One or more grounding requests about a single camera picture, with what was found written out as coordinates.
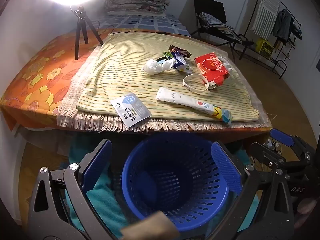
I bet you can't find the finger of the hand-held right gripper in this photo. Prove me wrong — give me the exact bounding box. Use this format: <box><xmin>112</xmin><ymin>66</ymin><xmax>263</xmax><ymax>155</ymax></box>
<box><xmin>270</xmin><ymin>128</ymin><xmax>318</xmax><ymax>160</ymax></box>
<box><xmin>251</xmin><ymin>142</ymin><xmax>287</xmax><ymax>173</ymax></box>

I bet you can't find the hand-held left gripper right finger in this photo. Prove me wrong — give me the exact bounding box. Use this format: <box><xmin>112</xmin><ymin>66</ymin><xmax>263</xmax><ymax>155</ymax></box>
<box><xmin>207</xmin><ymin>141</ymin><xmax>297</xmax><ymax>240</ymax></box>

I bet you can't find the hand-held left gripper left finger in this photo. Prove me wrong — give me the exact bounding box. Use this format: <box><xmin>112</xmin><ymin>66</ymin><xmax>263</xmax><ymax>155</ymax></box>
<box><xmin>27</xmin><ymin>139</ymin><xmax>118</xmax><ymax>240</ymax></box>

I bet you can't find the blue plastic basket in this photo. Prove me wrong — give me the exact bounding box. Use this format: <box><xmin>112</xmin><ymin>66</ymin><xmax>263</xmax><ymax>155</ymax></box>
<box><xmin>122</xmin><ymin>132</ymin><xmax>234</xmax><ymax>232</ymax></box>

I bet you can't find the blue and white wrapper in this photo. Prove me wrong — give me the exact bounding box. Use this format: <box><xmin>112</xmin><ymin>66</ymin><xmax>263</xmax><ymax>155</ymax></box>
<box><xmin>171</xmin><ymin>55</ymin><xmax>190</xmax><ymax>73</ymax></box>

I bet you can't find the brown snack wrapper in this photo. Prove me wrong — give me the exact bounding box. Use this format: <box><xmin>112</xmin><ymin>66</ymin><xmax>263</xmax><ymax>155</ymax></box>
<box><xmin>168</xmin><ymin>44</ymin><xmax>192</xmax><ymax>58</ymax></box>

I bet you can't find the white and blue wipe sachet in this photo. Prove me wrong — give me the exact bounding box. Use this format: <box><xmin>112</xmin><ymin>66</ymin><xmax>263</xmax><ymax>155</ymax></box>
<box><xmin>110</xmin><ymin>92</ymin><xmax>152</xmax><ymax>130</ymax></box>

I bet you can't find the woven fringed mat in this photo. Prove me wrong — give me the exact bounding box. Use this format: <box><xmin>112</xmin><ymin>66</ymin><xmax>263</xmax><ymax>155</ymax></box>
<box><xmin>56</xmin><ymin>34</ymin><xmax>273</xmax><ymax>133</ymax></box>

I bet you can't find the long white sachet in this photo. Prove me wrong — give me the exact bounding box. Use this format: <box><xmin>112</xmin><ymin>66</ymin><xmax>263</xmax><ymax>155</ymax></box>
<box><xmin>155</xmin><ymin>87</ymin><xmax>233</xmax><ymax>125</ymax></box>

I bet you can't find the black drying rack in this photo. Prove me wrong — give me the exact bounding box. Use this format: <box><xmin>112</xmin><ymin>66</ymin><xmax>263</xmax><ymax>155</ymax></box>
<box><xmin>237</xmin><ymin>0</ymin><xmax>303</xmax><ymax>78</ymax></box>

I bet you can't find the brown cardboard piece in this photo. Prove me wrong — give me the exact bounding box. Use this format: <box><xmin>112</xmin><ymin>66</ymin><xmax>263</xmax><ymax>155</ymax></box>
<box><xmin>120</xmin><ymin>211</ymin><xmax>180</xmax><ymax>240</ymax></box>

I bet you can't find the yellow crate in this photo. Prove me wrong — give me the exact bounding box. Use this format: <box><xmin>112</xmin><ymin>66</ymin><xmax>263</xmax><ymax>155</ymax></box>
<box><xmin>255</xmin><ymin>38</ymin><xmax>274</xmax><ymax>58</ymax></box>

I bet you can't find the white wristband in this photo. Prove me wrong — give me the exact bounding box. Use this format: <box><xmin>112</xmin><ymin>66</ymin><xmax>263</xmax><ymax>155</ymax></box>
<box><xmin>182</xmin><ymin>74</ymin><xmax>209</xmax><ymax>93</ymax></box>

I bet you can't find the white plastic bag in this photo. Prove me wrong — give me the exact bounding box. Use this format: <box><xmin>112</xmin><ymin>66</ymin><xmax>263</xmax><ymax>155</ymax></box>
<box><xmin>217</xmin><ymin>55</ymin><xmax>234</xmax><ymax>72</ymax></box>

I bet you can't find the red cardboard box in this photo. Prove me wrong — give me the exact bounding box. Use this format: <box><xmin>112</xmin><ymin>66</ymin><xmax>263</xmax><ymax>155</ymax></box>
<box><xmin>194</xmin><ymin>51</ymin><xmax>231</xmax><ymax>87</ymax></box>

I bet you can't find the orange floral sheet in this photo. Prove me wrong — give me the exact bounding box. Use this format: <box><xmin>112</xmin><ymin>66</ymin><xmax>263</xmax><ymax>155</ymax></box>
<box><xmin>0</xmin><ymin>29</ymin><xmax>273</xmax><ymax>140</ymax></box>

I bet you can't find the yellow striped blanket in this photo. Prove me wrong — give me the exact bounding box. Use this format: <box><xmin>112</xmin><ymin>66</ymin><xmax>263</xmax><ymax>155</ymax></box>
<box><xmin>76</xmin><ymin>32</ymin><xmax>262</xmax><ymax>123</ymax></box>

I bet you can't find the dark jacket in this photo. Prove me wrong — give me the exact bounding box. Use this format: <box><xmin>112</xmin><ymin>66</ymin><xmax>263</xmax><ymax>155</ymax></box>
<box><xmin>272</xmin><ymin>9</ymin><xmax>294</xmax><ymax>43</ymax></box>

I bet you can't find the crumpled white tissue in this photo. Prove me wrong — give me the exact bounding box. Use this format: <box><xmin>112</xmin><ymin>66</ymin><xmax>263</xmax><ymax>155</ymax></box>
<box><xmin>142</xmin><ymin>57</ymin><xmax>175</xmax><ymax>77</ymax></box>

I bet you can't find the striped towel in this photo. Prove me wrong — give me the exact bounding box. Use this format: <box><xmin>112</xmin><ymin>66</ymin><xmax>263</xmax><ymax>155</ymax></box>
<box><xmin>251</xmin><ymin>0</ymin><xmax>282</xmax><ymax>39</ymax></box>

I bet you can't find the striped garment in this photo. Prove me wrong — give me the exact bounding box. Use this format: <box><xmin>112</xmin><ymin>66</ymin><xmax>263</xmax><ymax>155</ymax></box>
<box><xmin>199</xmin><ymin>12</ymin><xmax>243</xmax><ymax>43</ymax></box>

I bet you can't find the black tripod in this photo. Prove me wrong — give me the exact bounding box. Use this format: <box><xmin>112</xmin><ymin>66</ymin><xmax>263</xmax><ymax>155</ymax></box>
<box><xmin>70</xmin><ymin>5</ymin><xmax>104</xmax><ymax>60</ymax></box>

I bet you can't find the blue checked sheet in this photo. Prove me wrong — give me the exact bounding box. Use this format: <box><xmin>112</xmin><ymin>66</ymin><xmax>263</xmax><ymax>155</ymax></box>
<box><xmin>92</xmin><ymin>14</ymin><xmax>193</xmax><ymax>38</ymax></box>

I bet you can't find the black folding chair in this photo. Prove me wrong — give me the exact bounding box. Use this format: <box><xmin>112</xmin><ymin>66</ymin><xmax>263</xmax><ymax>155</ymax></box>
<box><xmin>191</xmin><ymin>0</ymin><xmax>242</xmax><ymax>60</ymax></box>

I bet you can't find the folded floral quilt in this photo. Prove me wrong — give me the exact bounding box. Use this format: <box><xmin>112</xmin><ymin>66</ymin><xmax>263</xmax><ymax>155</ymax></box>
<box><xmin>104</xmin><ymin>0</ymin><xmax>170</xmax><ymax>14</ymax></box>

